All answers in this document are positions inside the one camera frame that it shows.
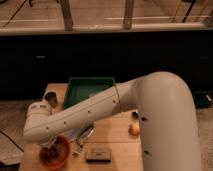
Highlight dark grape bunch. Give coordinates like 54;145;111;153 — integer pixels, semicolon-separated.
47;147;59;160

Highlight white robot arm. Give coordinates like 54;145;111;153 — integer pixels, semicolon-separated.
23;72;202;171

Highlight red bowl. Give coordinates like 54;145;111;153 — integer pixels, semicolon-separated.
39;136;70;170

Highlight green plastic bin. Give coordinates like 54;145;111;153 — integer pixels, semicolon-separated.
63;77;115;109

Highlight small dark object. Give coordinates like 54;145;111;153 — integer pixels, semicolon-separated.
132;111;138;119

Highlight metal tongs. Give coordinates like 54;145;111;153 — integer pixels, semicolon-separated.
73;125;94;156

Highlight dark rectangular sponge block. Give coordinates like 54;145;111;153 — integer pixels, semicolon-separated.
85;148;111;162

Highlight teal object on floor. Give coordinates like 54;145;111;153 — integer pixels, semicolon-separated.
196;93;212;108

